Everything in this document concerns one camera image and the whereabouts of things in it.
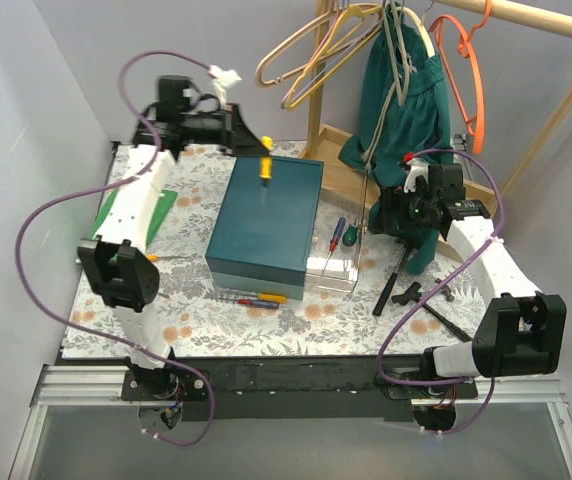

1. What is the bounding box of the yellow black screwdriver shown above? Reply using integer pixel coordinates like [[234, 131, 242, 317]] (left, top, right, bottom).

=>
[[260, 136, 273, 188]]

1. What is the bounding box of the green stubby screwdriver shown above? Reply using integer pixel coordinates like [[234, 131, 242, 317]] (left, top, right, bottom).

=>
[[342, 224, 360, 248]]

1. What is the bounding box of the clear acrylic drawer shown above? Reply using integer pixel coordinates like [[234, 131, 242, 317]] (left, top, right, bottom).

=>
[[305, 198, 362, 294]]

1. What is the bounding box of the teal drawer box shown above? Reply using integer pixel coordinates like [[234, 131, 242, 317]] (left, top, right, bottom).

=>
[[205, 157, 324, 300]]

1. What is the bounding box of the orange yellow screwdriver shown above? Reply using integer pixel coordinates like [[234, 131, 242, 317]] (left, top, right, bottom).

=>
[[258, 293, 287, 303]]

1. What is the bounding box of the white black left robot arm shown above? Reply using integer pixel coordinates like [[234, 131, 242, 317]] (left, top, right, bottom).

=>
[[78, 67, 270, 400]]

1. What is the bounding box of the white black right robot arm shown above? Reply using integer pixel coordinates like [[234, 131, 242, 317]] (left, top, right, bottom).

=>
[[386, 157, 567, 398]]

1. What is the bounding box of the beige wooden hanger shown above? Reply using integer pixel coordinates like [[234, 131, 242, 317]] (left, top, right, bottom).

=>
[[254, 4, 367, 90]]

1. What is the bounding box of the hammer with black grip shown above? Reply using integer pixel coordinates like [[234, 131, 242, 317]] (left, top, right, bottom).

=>
[[372, 239, 412, 317]]

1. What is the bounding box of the wooden clothes rack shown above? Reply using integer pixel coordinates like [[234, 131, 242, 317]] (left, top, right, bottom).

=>
[[285, 0, 572, 231]]

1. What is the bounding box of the green folded cloth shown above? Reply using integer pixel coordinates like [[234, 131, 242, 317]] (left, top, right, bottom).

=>
[[90, 190, 178, 247]]

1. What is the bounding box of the black claw hammer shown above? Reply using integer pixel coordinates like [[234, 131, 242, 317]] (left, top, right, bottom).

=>
[[424, 281, 480, 341]]

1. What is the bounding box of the cream white hanger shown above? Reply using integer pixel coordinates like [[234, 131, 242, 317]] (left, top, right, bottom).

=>
[[397, 6, 436, 58]]

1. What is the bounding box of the orange plastic hanger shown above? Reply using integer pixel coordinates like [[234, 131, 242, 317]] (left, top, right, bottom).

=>
[[428, 1, 493, 154]]

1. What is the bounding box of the yellow hanger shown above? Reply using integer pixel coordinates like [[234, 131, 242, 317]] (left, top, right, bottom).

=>
[[285, 2, 392, 112]]

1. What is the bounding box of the lilac thin hanger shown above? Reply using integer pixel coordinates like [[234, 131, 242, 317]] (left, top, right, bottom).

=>
[[280, 0, 362, 110]]

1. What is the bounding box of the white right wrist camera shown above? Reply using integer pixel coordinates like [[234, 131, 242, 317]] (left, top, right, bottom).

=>
[[403, 153, 430, 193]]

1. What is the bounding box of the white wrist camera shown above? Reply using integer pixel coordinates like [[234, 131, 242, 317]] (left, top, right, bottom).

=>
[[403, 153, 430, 193], [208, 65, 242, 106]]

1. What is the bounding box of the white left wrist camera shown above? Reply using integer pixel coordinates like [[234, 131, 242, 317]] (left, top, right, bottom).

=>
[[208, 65, 242, 106]]

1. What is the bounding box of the dark green drawstring bag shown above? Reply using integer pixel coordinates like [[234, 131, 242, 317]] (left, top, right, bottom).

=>
[[339, 3, 451, 275]]

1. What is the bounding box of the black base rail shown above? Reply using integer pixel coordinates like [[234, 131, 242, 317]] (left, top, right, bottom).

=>
[[120, 352, 482, 426]]

